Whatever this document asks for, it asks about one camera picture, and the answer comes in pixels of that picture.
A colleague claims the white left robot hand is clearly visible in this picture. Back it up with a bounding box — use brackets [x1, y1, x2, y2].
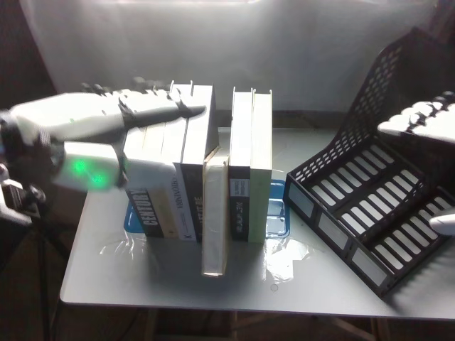
[9, 76, 208, 195]

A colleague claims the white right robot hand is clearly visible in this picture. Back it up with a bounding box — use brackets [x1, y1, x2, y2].
[376, 90, 455, 236]

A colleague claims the plain cream hardcover book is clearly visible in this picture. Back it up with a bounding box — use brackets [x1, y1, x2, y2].
[200, 145, 231, 278]

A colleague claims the black backdrop cloth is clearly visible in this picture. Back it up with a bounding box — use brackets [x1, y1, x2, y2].
[0, 0, 60, 107]

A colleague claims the beige-spined book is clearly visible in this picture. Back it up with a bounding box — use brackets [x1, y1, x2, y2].
[141, 122, 181, 239]

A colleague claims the white-spined book with lettering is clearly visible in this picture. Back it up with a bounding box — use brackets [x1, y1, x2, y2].
[159, 80, 198, 242]

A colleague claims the black slotted file tray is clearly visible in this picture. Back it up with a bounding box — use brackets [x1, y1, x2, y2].
[286, 26, 455, 298]

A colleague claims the blue metal bookend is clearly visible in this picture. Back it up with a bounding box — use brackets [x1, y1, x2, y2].
[122, 179, 293, 239]

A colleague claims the pale green book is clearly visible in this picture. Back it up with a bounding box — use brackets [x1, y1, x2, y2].
[248, 88, 274, 244]

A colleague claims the white backdrop cloth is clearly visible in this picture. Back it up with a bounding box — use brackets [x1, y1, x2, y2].
[21, 0, 441, 131]

